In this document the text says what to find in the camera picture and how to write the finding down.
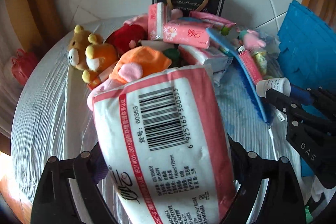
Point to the pink white tissue pack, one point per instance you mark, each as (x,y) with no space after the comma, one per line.
(163,140)

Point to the orange small box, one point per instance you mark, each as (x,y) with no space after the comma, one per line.
(99,79)

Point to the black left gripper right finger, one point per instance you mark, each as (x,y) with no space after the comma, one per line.
(268,192)

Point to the blue plastic crate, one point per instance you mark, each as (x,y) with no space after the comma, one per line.
(307,46)

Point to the red plush toy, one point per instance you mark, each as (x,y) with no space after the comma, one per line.
(126,38)

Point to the brown teddy bear plush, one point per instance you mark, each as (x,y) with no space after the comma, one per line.
(87,52)

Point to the upright pink tissue pack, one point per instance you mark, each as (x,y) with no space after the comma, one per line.
(158,16)

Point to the red plastic bag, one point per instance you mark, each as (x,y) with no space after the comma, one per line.
(23,65)

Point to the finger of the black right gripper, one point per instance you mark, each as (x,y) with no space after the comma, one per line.
(311,128)

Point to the wooden bed post left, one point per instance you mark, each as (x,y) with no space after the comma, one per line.
(36,24)

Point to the white tube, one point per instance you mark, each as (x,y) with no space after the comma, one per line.
(281,85)

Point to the pink pig small plush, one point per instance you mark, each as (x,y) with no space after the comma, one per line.
(251,40)

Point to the orange plush toy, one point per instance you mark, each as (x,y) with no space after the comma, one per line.
(138,63)

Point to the pink green wipes pack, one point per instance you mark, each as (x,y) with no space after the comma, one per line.
(211,18)

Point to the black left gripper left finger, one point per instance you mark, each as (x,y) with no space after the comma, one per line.
(54,201)

